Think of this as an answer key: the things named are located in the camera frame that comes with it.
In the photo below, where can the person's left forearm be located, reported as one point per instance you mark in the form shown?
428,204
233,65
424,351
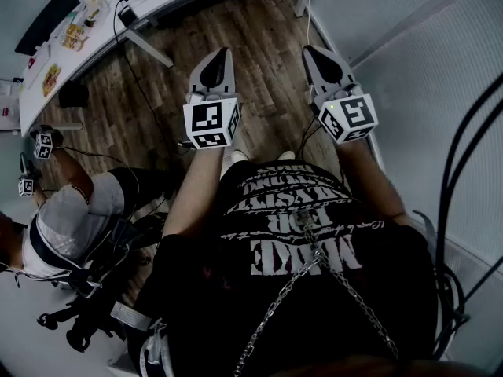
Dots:
196,191

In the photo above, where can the white shoe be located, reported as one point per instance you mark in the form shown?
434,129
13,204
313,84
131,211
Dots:
286,155
239,155

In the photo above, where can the orange toy figures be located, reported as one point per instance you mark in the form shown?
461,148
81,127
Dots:
74,37

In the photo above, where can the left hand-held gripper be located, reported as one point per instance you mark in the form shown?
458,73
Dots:
206,120

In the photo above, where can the black office chair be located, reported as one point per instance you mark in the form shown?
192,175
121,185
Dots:
90,316

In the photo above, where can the black printed t-shirt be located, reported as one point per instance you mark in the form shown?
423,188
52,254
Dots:
236,308

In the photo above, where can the yellow toy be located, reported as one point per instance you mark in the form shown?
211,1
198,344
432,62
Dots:
51,80

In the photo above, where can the black bin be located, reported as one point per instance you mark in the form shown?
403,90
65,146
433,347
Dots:
74,94

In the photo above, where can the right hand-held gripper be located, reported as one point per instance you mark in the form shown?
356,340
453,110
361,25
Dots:
355,112

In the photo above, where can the clear plastic bag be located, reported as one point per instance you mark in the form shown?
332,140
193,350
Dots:
94,8

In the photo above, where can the person's right forearm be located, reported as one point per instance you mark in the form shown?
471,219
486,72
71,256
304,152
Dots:
367,179

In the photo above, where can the small red object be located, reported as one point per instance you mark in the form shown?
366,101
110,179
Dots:
31,63

